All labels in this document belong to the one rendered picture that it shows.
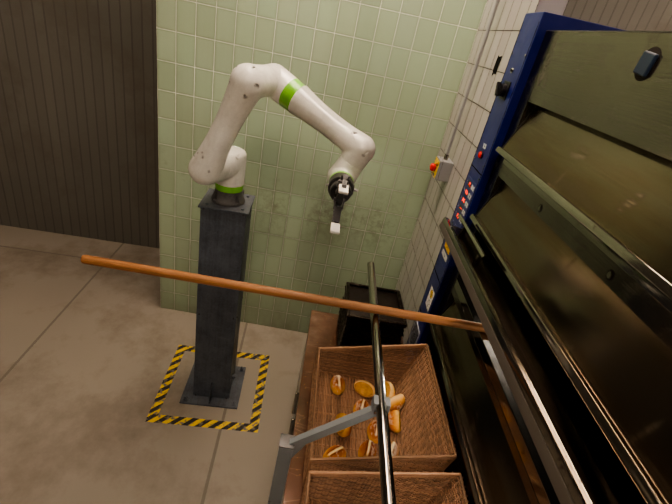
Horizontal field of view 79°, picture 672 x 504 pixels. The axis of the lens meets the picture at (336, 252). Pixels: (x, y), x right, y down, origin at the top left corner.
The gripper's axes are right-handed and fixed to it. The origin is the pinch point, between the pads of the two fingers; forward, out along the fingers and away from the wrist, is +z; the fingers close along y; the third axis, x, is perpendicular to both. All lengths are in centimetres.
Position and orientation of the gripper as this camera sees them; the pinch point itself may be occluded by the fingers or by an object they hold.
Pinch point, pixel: (339, 212)
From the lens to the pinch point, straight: 128.5
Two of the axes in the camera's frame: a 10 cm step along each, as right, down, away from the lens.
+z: -0.4, 4.8, -8.8
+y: -1.9, 8.6, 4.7
